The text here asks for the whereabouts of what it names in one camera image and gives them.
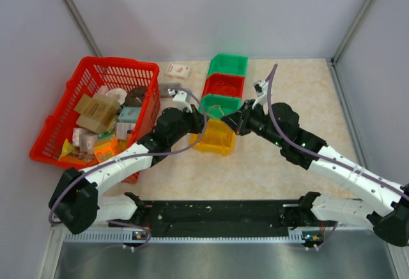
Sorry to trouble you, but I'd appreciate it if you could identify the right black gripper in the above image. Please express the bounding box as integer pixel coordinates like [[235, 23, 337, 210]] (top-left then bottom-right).
[[221, 99, 286, 148]]

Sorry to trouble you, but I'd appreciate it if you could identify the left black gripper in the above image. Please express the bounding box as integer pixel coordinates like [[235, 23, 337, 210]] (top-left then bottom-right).
[[168, 103, 208, 146]]

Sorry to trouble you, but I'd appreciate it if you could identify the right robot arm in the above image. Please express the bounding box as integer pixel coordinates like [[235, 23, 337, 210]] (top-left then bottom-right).
[[221, 100, 408, 247]]

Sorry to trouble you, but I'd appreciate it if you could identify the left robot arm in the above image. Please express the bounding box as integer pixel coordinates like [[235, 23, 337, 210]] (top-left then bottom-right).
[[49, 106, 208, 234]]

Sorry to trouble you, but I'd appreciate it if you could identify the yellow plastic bin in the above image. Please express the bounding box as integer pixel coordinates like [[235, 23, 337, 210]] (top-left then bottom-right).
[[193, 119, 236, 156]]

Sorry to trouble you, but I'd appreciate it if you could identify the near green plastic bin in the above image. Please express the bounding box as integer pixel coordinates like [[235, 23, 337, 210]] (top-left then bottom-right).
[[199, 94, 242, 120]]

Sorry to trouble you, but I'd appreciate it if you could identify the green plastic bin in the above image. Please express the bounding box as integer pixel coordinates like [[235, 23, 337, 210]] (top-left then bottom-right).
[[199, 94, 242, 120], [207, 54, 248, 77]]

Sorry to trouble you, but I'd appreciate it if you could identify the red plastic bin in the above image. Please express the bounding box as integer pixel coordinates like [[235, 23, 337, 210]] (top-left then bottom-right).
[[202, 73, 245, 98]]

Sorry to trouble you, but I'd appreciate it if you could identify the grey snack packet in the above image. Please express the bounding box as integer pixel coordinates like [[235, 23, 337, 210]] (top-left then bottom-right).
[[158, 82, 181, 98]]

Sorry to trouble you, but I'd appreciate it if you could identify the white red snack packet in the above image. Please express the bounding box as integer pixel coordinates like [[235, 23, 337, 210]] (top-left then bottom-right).
[[164, 63, 191, 80]]

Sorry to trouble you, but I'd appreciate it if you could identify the far green plastic bin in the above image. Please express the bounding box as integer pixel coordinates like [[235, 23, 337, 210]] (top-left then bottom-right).
[[207, 54, 248, 77]]

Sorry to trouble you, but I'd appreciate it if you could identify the chocolate donut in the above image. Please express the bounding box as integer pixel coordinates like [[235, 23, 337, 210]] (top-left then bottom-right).
[[125, 87, 148, 107]]

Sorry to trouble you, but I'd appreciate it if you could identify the teal snack box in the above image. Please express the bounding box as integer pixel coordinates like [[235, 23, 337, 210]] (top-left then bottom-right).
[[118, 107, 141, 123]]

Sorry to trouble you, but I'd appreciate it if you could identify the orange juice carton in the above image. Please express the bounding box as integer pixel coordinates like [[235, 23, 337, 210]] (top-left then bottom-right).
[[93, 135, 123, 163]]

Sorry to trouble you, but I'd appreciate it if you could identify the brown cardboard box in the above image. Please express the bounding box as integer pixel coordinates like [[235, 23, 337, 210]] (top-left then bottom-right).
[[74, 94, 120, 133]]

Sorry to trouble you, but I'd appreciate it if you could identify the red plastic basket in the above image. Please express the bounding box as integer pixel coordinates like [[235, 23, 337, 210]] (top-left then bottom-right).
[[29, 56, 160, 170]]

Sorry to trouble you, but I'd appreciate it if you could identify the yellow snack bag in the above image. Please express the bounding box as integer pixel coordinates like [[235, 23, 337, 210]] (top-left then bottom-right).
[[59, 139, 77, 161]]

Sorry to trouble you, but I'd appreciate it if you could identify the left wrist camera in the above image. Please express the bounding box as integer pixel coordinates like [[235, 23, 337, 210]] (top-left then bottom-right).
[[167, 88, 192, 113]]

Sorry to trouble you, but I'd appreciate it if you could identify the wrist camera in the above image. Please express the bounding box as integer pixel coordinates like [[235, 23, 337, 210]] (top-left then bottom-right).
[[252, 80, 268, 109], [167, 88, 192, 113]]

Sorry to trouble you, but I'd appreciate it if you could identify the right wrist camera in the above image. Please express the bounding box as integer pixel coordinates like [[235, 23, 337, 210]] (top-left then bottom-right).
[[252, 80, 268, 109]]

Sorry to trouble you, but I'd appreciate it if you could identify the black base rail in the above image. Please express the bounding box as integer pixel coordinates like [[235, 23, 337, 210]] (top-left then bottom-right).
[[109, 200, 323, 238]]

